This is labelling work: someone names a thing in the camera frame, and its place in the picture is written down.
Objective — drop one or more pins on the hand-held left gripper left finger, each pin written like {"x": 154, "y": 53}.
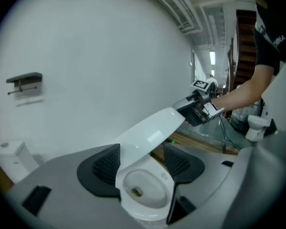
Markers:
{"x": 69, "y": 194}

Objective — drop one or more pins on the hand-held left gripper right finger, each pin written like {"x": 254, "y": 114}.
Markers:
{"x": 205, "y": 175}

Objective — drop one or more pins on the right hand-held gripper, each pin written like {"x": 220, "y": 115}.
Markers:
{"x": 200, "y": 113}

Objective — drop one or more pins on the white plastic curved appliance part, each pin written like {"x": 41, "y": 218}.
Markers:
{"x": 155, "y": 130}

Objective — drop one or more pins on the white smart toilet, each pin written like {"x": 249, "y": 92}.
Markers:
{"x": 145, "y": 199}

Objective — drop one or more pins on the white tank toilet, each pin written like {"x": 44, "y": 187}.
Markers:
{"x": 14, "y": 159}

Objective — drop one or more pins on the person's right hand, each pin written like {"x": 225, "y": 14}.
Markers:
{"x": 188, "y": 123}

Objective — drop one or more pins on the wooden step platform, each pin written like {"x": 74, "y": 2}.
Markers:
{"x": 200, "y": 144}

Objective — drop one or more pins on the long ceiling light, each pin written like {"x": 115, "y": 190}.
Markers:
{"x": 212, "y": 58}

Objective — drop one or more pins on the plastic wrapped bundle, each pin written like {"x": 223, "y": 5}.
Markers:
{"x": 243, "y": 113}

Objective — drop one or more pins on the black wall shelf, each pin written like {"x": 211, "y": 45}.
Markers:
{"x": 23, "y": 76}

